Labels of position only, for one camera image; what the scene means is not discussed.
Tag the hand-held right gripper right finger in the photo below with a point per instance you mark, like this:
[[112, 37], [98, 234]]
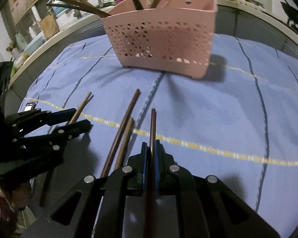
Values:
[[157, 168]]

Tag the pink perforated utensil basket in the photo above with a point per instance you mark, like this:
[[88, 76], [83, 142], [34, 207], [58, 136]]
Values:
[[164, 34]]

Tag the wooden cutting board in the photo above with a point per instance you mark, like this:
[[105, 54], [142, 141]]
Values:
[[49, 26]]

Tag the person's left hand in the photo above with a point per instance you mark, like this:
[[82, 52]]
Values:
[[15, 195]]

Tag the blue checked cloth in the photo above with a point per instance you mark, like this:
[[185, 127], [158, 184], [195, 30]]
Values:
[[213, 104]]

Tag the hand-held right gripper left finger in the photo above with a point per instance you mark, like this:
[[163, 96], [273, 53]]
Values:
[[144, 168]]

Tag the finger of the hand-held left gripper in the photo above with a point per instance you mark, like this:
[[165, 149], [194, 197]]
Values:
[[62, 116], [74, 129]]

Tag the white egg tray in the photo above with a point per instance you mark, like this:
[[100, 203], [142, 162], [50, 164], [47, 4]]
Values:
[[248, 3]]

